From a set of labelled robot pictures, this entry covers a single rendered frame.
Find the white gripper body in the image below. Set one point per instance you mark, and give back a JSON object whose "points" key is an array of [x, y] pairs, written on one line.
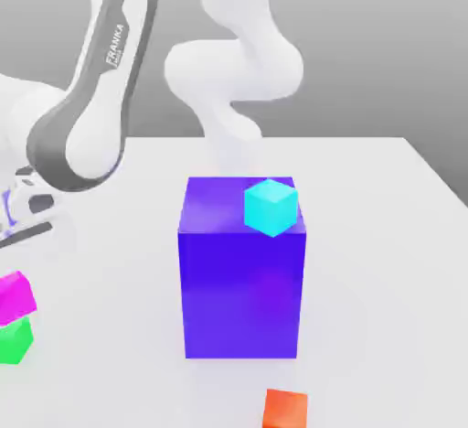
{"points": [[34, 239]]}

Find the small magenta cube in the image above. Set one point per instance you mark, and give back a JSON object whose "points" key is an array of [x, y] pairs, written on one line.
{"points": [[14, 298]]}

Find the large blue box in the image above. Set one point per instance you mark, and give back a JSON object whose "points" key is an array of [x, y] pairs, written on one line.
{"points": [[239, 289]]}

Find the small green cube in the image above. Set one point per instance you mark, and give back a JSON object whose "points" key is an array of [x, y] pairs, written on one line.
{"points": [[12, 342]]}

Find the small cyan cube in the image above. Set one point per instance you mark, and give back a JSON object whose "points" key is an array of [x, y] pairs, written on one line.
{"points": [[270, 206]]}

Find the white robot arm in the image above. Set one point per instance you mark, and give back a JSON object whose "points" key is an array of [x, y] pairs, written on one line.
{"points": [[234, 69]]}

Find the small orange cube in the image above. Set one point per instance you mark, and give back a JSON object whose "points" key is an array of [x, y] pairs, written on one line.
{"points": [[285, 409]]}

